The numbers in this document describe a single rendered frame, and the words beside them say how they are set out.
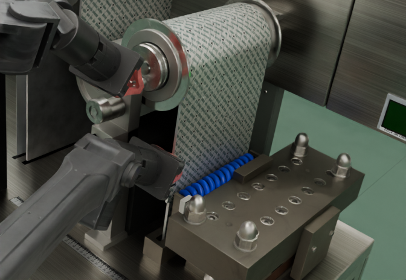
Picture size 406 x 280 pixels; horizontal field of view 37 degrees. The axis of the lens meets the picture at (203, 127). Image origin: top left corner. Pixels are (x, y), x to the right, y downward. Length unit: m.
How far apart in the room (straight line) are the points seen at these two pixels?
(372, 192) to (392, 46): 2.14
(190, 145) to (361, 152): 2.57
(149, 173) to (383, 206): 2.30
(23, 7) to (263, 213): 0.53
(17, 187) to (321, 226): 0.60
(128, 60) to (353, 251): 0.62
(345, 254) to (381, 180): 2.12
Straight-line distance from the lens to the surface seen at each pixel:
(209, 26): 0.98
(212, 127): 1.04
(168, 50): 0.91
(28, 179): 1.28
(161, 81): 0.92
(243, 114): 1.11
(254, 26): 1.06
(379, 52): 1.10
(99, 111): 0.94
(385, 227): 2.97
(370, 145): 3.63
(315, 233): 1.05
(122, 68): 0.84
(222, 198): 1.05
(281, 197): 1.08
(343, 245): 1.24
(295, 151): 1.22
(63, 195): 0.67
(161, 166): 0.93
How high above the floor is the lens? 1.63
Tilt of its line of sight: 29 degrees down
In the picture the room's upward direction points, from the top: 9 degrees clockwise
